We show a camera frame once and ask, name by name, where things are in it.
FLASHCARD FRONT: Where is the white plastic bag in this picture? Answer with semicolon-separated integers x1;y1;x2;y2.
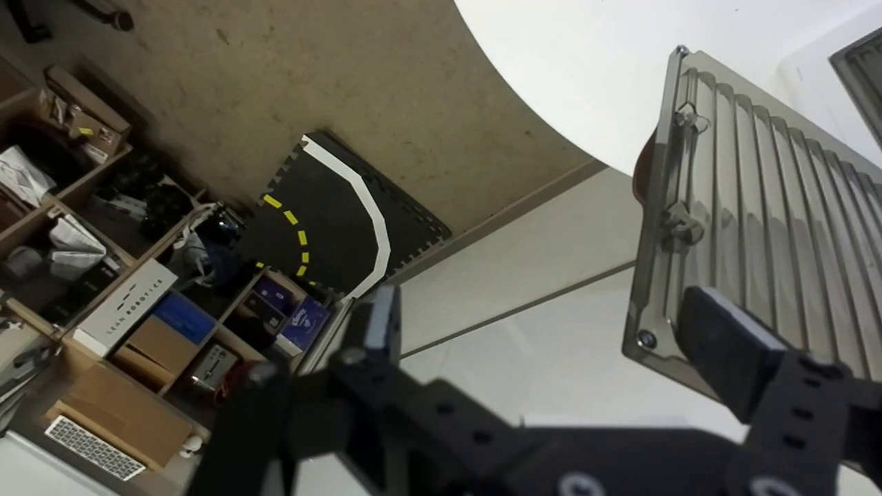
0;143;61;210
44;212;112;281

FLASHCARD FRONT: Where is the open brown cardboard box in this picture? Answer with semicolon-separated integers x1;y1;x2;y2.
41;64;136;164

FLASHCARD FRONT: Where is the small brown cardboard box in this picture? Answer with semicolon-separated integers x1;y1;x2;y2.
112;314;202;396

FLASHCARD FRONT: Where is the small blue printed box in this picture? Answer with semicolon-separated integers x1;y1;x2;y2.
249;274;332;358

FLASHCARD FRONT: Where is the wooden storage shelf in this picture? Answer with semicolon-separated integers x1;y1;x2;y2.
0;52;340;496

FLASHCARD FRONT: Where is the large tan cardboard box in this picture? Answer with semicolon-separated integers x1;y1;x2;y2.
37;354;213;474

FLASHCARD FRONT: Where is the small labelled box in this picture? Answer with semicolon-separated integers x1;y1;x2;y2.
186;340;242;401

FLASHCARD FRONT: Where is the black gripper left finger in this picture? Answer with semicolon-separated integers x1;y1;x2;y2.
332;281;435;445

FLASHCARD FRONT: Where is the white stacked cabinet frame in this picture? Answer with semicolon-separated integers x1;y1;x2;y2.
770;0;882;176

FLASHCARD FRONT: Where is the white curved floor strip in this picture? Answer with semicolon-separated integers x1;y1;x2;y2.
300;132;395;306

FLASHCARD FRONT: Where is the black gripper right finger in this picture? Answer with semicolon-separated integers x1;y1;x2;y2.
677;285;852;496

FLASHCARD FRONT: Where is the white printed box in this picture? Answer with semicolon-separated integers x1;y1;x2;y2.
69;256;183;361

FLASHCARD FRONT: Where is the black foam floor mat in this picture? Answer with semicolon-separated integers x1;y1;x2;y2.
234;131;456;306

